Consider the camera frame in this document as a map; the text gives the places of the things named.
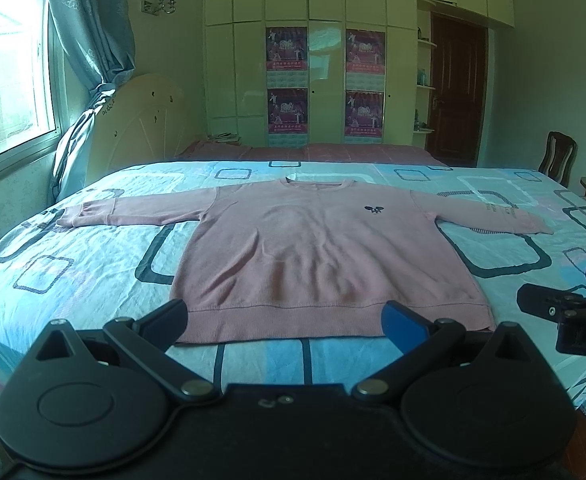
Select pink knit sweater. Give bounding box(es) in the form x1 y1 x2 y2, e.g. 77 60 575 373
60 179 548 344

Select pink poster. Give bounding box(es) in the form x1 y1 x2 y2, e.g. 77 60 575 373
265 27 308 89
267 88 308 148
345 28 386 93
344 90 384 144

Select corner wall shelves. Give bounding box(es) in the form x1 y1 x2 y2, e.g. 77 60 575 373
413 6 437 144

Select dark wooden chair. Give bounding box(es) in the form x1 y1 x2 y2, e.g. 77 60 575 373
538 131 578 188

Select cream rounded headboard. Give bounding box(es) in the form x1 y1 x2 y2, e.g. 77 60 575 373
85 74 197 184

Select upper left pink poster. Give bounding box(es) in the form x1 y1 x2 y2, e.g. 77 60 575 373
265 27 308 89

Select dark wooden door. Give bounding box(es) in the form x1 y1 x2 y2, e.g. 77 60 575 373
427 13 488 167

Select teal window curtain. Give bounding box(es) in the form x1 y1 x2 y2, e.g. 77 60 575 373
48 0 136 203

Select window with frame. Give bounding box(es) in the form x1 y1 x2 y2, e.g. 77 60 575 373
0 0 66 178

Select lower right pink poster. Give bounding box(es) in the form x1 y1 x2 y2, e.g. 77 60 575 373
344 90 384 144

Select stack of items on bed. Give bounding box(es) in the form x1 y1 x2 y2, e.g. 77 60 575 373
206 132 241 145

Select blue patterned bed sheet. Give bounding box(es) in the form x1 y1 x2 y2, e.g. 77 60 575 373
0 162 586 415

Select upper right pink poster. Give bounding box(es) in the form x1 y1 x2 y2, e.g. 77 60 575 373
345 28 386 93

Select lower left pink poster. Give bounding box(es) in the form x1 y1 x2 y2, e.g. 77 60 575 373
267 88 308 148

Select red plaid bed cover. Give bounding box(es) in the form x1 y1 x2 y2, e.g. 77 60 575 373
178 141 446 167

